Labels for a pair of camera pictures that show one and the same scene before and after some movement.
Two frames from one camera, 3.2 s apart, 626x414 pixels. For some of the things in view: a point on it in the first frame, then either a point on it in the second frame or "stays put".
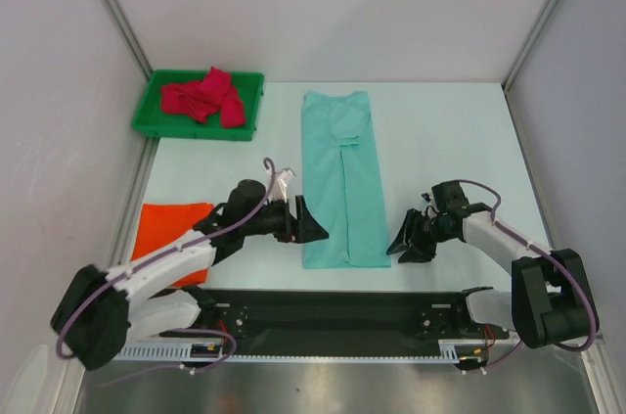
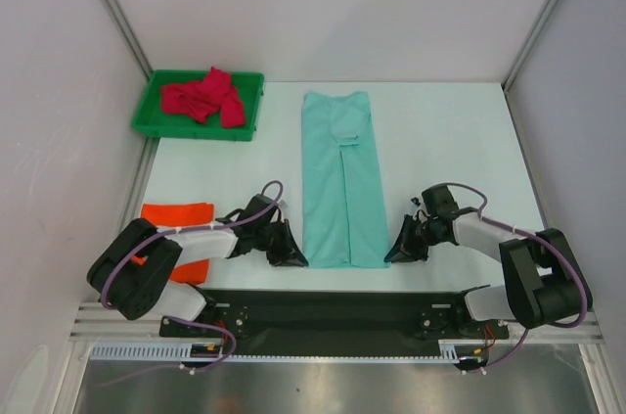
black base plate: (335, 317) stays put
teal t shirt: (340, 183) stays put
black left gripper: (302, 230) → (290, 253)
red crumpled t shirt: (201, 100) stays put
